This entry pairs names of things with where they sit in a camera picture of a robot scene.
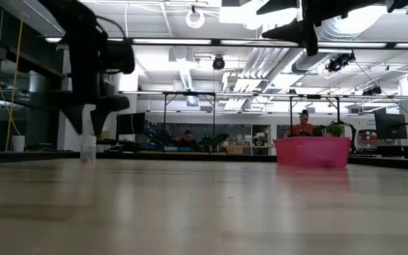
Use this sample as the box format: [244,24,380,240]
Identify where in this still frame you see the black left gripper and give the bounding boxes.
[57,70,130,137]

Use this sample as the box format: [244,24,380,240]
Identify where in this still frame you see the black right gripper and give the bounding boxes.
[256,0,385,57]

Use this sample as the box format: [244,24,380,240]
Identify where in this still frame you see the medicine bottle pink pills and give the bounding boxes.
[79,135,98,163]

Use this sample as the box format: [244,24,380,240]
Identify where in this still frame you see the pink plastic bin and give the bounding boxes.
[273,136,351,169]

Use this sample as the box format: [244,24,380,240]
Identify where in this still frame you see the black computer monitor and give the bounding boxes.
[115,112,147,136]
[374,112,408,140]

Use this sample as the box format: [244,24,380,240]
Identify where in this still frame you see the white cylindrical container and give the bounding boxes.
[11,135,26,154]

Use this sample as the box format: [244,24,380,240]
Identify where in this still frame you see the person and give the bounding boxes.
[174,129,200,149]
[284,108,317,138]

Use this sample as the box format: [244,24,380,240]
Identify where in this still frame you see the long ceiling light bar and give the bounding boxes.
[44,36,408,50]

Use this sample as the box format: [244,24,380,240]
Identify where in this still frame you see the green potted plant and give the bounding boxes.
[326,122,345,138]

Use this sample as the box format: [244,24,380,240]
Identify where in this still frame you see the black ceiling camera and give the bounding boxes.
[326,51,356,74]
[362,86,383,97]
[212,55,226,71]

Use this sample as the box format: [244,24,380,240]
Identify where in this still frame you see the yellow extension cable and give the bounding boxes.
[0,0,25,153]

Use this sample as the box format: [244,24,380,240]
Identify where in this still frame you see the white ring lamp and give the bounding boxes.
[185,8,206,30]

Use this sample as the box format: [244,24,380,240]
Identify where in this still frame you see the black background workstation frame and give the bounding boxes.
[288,94,341,138]
[162,91,217,153]

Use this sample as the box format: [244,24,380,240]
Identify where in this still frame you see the black aluminium table frame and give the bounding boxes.
[0,150,408,173]

